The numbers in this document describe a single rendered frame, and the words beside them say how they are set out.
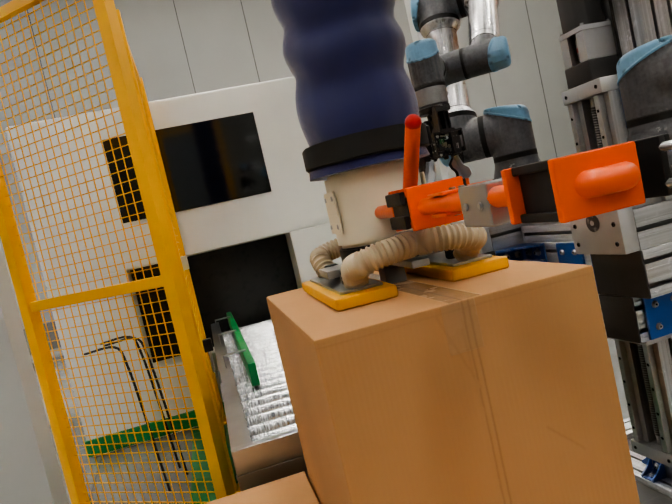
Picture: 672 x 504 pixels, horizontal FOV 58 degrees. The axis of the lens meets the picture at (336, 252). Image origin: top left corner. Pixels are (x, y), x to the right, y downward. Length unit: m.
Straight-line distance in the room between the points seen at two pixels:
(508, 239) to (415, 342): 0.87
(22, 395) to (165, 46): 9.00
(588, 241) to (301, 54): 0.64
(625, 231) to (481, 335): 0.45
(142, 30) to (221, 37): 1.26
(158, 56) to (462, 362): 10.11
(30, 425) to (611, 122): 1.88
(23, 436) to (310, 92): 1.56
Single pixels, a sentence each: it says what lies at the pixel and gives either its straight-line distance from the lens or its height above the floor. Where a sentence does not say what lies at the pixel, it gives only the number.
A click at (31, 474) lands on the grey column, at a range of 2.26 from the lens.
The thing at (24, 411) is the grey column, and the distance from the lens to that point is 2.21.
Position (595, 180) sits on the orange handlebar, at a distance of 0.49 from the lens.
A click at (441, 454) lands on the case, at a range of 0.84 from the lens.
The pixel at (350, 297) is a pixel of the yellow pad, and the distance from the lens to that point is 0.92.
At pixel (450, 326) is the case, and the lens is 0.81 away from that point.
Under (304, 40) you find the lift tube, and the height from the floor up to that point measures 1.38.
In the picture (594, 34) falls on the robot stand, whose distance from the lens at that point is 1.58.
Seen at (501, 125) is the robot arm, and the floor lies 1.22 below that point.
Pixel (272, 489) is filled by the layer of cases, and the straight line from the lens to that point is 1.40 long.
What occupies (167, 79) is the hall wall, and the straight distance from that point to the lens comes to 10.64.
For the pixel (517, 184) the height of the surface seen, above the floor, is 1.08.
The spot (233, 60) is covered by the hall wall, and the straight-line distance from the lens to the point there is 10.81.
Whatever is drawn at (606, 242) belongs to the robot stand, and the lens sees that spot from 1.21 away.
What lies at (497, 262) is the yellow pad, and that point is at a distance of 0.99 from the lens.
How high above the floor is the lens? 1.09
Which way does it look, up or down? 4 degrees down
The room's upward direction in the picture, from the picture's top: 13 degrees counter-clockwise
